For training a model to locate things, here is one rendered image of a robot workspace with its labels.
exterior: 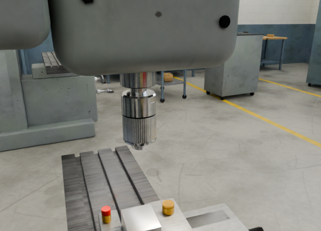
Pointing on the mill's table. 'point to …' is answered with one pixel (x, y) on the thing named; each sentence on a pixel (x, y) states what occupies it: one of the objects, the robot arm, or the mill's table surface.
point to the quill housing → (142, 29)
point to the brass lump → (168, 207)
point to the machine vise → (192, 220)
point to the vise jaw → (174, 223)
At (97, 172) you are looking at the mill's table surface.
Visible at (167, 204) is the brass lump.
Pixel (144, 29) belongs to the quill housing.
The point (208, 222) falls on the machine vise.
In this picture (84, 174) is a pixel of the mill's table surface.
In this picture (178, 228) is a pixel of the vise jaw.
